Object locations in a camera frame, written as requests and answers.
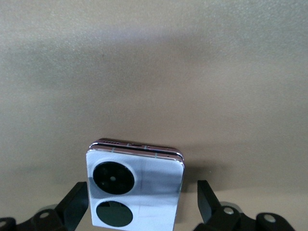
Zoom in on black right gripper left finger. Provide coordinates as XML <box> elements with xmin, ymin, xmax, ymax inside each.
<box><xmin>0</xmin><ymin>181</ymin><xmax>89</xmax><ymax>231</ymax></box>

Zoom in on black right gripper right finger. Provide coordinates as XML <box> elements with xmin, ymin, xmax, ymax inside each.
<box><xmin>194</xmin><ymin>180</ymin><xmax>295</xmax><ymax>231</ymax></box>

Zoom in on lilac flip phone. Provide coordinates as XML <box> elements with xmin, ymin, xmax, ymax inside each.
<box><xmin>85</xmin><ymin>138</ymin><xmax>186</xmax><ymax>228</ymax></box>

